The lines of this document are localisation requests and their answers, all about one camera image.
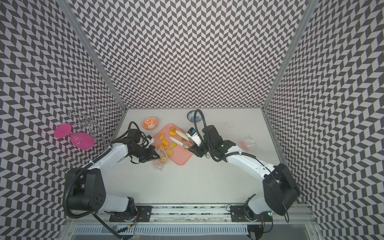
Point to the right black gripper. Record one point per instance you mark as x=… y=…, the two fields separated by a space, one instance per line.
x=196 y=150

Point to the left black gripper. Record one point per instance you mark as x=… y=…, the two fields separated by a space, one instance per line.
x=151 y=151

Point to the clear resealable bag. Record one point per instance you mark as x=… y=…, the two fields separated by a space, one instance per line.
x=247 y=144
x=159 y=164

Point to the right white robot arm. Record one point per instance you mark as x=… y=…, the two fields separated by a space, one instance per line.
x=280 y=189

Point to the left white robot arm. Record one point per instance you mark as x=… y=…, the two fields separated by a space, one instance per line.
x=85 y=192

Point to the pink plastic tray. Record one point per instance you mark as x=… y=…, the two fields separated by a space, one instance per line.
x=181 y=155

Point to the orange patterned small bowl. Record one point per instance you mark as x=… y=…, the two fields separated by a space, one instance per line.
x=150 y=123

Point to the blue patterned small bowl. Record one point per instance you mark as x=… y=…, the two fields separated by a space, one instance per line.
x=194 y=117

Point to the pink round disc lower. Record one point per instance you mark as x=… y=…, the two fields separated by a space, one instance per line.
x=83 y=141

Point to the pink round disc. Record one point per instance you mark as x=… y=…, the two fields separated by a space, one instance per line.
x=83 y=141
x=63 y=131

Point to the pink round disc upper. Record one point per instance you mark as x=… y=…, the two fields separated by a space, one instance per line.
x=63 y=131

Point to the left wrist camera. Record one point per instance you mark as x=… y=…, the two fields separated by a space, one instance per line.
x=147 y=141

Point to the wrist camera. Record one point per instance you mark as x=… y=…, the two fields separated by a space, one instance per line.
x=147 y=141
x=193 y=135

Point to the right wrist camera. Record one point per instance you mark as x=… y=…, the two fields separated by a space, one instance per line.
x=193 y=135

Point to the metal base rail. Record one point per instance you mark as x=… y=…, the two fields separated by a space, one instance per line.
x=195 y=220

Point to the wire spiral stand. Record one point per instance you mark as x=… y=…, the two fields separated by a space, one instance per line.
x=92 y=123

